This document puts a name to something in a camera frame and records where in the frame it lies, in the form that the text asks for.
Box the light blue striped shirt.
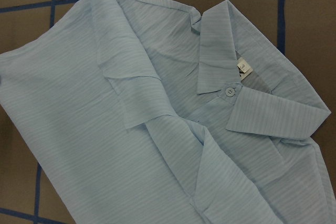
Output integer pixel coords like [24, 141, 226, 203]
[1, 0, 335, 223]

